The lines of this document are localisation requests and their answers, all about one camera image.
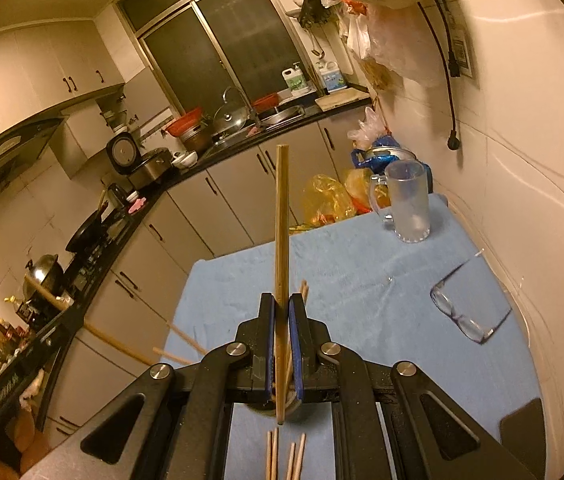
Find red bowl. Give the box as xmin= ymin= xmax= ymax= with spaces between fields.
xmin=252 ymin=92 xmax=281 ymax=113

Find black utensil cup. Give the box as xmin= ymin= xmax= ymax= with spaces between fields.
xmin=248 ymin=390 xmax=309 ymax=417

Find red plastic basin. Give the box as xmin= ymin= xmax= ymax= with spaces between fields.
xmin=162 ymin=107 xmax=205 ymax=137

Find black range hood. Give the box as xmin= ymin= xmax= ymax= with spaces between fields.
xmin=0 ymin=116 xmax=69 ymax=221

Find white hanging plastic bag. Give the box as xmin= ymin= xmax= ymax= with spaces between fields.
xmin=344 ymin=0 xmax=445 ymax=88

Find steel wok with lid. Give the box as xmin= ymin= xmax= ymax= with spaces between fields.
xmin=22 ymin=254 xmax=65 ymax=302

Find grey lower kitchen cabinets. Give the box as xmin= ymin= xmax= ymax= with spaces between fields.
xmin=42 ymin=110 xmax=378 ymax=441

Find dark framed eyeglasses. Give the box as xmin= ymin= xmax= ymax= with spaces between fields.
xmin=429 ymin=249 xmax=513 ymax=345

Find steel kitchen sink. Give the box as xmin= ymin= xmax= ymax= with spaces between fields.
xmin=257 ymin=104 xmax=308 ymax=127

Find silver rice cooker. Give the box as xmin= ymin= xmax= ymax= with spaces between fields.
xmin=106 ymin=132 xmax=174 ymax=188

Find black kitchen countertop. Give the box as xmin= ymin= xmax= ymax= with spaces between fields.
xmin=27 ymin=97 xmax=374 ymax=361

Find black gas stove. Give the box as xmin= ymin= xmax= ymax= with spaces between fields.
xmin=16 ymin=210 xmax=135 ymax=333

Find grey kitchen cabinets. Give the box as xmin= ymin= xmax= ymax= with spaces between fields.
xmin=42 ymin=110 xmax=378 ymax=441
xmin=0 ymin=19 xmax=128 ymax=153

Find clear glass mug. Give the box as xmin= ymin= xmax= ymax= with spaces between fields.
xmin=368 ymin=159 xmax=433 ymax=245

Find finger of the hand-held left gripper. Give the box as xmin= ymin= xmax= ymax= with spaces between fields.
xmin=27 ymin=308 xmax=79 ymax=366

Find crumpled white shopping bag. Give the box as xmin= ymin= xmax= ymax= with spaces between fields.
xmin=18 ymin=367 xmax=47 ymax=403

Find dark hanging bundle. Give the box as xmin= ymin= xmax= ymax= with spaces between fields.
xmin=296 ymin=0 xmax=339 ymax=29

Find yellow plastic bag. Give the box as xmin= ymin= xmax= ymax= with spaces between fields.
xmin=303 ymin=169 xmax=385 ymax=225

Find blue towel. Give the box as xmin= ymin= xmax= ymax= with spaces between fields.
xmin=162 ymin=194 xmax=543 ymax=480

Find black flat object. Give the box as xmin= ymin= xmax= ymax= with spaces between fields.
xmin=498 ymin=397 xmax=548 ymax=463

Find glass pot lid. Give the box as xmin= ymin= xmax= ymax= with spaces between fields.
xmin=212 ymin=101 xmax=255 ymax=139

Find black frying pan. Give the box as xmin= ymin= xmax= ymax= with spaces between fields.
xmin=64 ymin=200 xmax=113 ymax=254

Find brown hanging bag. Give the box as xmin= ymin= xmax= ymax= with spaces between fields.
xmin=362 ymin=57 xmax=405 ymax=92

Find dark sliding window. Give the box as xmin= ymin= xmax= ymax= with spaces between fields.
xmin=117 ymin=0 xmax=315 ymax=111

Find bunch of wooden chopsticks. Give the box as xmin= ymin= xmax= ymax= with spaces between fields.
xmin=153 ymin=280 xmax=311 ymax=480

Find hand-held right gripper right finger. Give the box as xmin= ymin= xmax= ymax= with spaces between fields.
xmin=289 ymin=294 xmax=538 ymax=480

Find steel pot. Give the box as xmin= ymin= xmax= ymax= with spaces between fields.
xmin=179 ymin=127 xmax=213 ymax=155

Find black power cable with plug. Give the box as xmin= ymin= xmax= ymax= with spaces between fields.
xmin=432 ymin=0 xmax=463 ymax=78
xmin=416 ymin=2 xmax=463 ymax=152

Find wall socket panel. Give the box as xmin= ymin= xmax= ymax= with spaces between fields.
xmin=444 ymin=12 xmax=475 ymax=79

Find group of condiment bottles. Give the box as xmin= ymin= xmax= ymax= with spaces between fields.
xmin=0 ymin=305 xmax=30 ymax=356

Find wooden cutting board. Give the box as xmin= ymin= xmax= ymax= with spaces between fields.
xmin=314 ymin=88 xmax=371 ymax=111

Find wall shelf with dishes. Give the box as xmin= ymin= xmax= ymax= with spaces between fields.
xmin=96 ymin=91 xmax=133 ymax=135

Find chrome sink faucet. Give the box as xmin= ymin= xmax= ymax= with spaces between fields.
xmin=222 ymin=86 xmax=259 ymax=127

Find dark utensil holder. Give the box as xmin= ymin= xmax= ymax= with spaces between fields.
xmin=106 ymin=182 xmax=130 ymax=212

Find white jug green label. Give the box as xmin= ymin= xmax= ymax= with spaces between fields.
xmin=282 ymin=62 xmax=314 ymax=97

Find grey upper kitchen cabinets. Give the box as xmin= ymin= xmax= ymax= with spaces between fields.
xmin=0 ymin=19 xmax=128 ymax=153

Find white jug blue label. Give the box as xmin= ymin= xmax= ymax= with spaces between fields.
xmin=318 ymin=59 xmax=349 ymax=93

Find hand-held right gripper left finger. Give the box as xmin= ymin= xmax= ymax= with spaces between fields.
xmin=22 ymin=294 xmax=277 ymax=480

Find single wooden chopstick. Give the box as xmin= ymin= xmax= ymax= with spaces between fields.
xmin=274 ymin=145 xmax=290 ymax=426
xmin=23 ymin=272 xmax=157 ymax=366

